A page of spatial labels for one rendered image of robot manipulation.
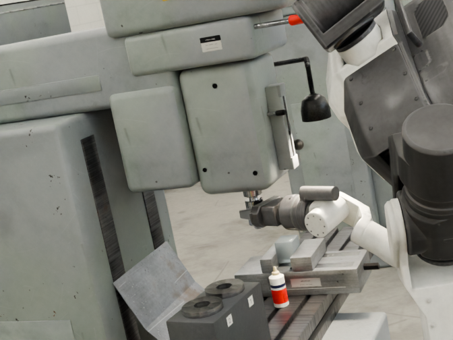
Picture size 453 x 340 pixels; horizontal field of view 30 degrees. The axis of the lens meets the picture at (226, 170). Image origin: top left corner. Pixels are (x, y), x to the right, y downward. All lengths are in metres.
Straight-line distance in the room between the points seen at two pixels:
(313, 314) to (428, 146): 0.99
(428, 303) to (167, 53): 0.89
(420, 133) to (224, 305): 0.70
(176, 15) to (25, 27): 5.47
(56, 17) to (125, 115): 5.75
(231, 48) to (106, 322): 0.77
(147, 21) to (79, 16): 7.42
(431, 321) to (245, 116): 0.73
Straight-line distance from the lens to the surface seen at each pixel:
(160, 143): 2.08
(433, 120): 1.32
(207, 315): 1.79
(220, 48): 1.96
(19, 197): 2.20
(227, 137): 2.02
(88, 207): 2.16
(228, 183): 2.05
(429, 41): 1.58
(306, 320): 2.16
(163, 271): 2.41
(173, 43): 2.01
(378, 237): 1.95
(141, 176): 2.13
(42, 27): 7.61
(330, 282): 2.29
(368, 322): 2.29
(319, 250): 2.35
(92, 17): 9.63
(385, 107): 1.52
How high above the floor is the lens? 1.80
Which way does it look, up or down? 12 degrees down
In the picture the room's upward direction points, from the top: 11 degrees counter-clockwise
